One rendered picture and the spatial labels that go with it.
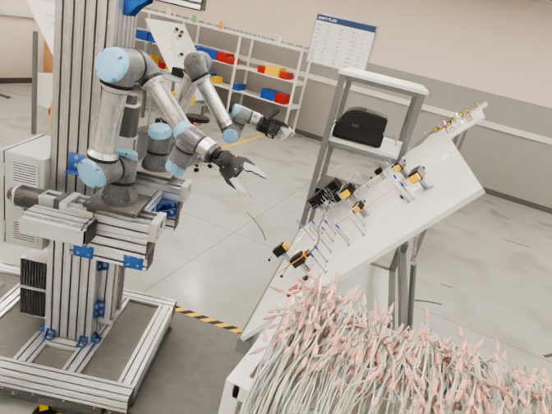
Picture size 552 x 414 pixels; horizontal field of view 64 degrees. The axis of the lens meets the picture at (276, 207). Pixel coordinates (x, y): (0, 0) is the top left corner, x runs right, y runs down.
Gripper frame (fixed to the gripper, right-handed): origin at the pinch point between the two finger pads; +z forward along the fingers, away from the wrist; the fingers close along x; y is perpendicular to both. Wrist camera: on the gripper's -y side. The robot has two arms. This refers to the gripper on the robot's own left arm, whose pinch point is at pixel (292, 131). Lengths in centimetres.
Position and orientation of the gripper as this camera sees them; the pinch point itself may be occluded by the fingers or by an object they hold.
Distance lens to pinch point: 247.9
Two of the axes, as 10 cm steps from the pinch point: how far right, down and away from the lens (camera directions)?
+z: 9.1, 3.7, 1.8
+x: 3.0, -2.9, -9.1
